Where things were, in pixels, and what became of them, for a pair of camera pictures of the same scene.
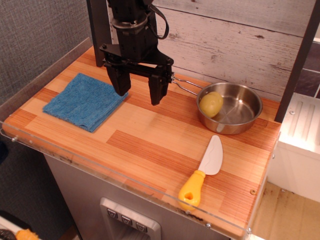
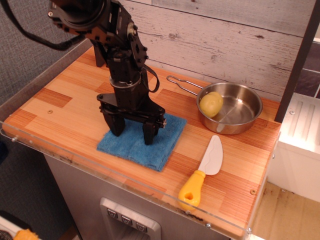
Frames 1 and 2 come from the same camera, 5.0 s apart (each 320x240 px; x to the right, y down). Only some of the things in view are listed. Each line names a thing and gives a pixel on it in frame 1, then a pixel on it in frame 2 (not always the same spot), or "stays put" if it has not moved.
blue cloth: [85, 101] → [129, 148]
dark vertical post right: [299, 62] stays put
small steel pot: [242, 105] stays put
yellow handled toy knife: [189, 196] stays put
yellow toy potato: [210, 104] stays put
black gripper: [138, 52] → [133, 102]
